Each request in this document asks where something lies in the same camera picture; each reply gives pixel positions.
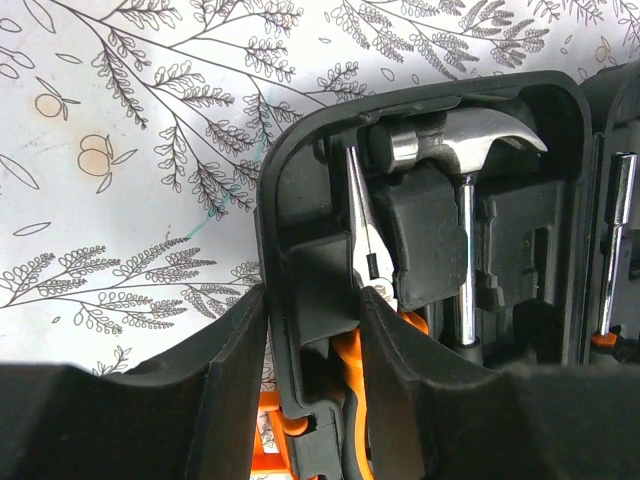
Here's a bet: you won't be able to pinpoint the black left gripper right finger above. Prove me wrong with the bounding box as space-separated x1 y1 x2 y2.
363 299 639 479

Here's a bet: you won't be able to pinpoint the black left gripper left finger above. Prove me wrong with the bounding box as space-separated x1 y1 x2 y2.
1 285 267 479

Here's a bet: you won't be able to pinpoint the orange black pliers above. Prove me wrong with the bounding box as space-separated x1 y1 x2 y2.
331 145 430 479

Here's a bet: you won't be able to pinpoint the black plastic tool case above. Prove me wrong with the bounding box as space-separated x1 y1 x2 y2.
256 62 639 479

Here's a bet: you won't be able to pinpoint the steel claw hammer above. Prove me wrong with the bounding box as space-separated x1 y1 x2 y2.
369 107 548 365

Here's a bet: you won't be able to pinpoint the large black handled screwdriver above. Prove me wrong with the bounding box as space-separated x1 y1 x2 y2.
590 151 638 364

